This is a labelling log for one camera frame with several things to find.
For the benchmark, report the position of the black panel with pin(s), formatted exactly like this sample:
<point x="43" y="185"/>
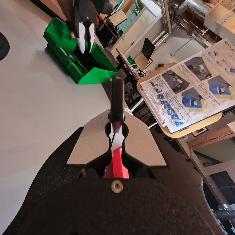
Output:
<point x="147" y="48"/>

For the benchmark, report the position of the instruction sheet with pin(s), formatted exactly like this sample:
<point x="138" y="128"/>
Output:
<point x="202" y="102"/>

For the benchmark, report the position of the silver ventilation duct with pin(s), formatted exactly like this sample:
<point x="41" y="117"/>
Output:
<point x="196" y="6"/>

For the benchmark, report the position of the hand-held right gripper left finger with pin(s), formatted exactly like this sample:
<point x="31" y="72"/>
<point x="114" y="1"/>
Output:
<point x="88" y="146"/>

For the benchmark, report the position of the tan chair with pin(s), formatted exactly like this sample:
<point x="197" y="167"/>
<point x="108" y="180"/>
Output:
<point x="142" y="60"/>

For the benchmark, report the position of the paper sheet board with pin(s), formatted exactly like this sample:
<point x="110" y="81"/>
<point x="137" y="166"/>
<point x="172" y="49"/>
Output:
<point x="118" y="17"/>

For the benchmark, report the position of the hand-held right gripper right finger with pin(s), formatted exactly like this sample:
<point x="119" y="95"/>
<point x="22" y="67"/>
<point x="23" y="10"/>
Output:
<point x="145" y="146"/>

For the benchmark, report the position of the long wooden table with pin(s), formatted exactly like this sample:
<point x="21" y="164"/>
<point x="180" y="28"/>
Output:
<point x="58" y="7"/>

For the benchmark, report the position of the red plastic bin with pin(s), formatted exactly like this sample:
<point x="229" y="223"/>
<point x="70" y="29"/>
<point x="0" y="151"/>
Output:
<point x="117" y="165"/>

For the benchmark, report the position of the small green basket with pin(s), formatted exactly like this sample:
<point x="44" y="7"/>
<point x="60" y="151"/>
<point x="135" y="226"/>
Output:
<point x="130" y="60"/>

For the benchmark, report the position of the person's left hand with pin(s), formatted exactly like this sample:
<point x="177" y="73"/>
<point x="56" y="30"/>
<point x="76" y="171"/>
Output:
<point x="72" y="34"/>

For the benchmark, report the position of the black rounded USB hub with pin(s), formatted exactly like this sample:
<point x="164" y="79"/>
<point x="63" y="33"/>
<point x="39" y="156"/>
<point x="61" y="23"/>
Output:
<point x="117" y="99"/>

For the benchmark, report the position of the green plastic bin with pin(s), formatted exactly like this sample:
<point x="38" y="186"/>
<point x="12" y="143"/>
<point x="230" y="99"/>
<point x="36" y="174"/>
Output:
<point x="95" y="77"/>

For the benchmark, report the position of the framed marker sign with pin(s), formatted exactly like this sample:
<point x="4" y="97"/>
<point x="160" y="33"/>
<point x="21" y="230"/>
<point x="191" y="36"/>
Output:
<point x="200" y="131"/>

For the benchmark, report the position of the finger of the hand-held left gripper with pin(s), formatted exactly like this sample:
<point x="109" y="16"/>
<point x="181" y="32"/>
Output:
<point x="91" y="36"/>
<point x="81" y="38"/>

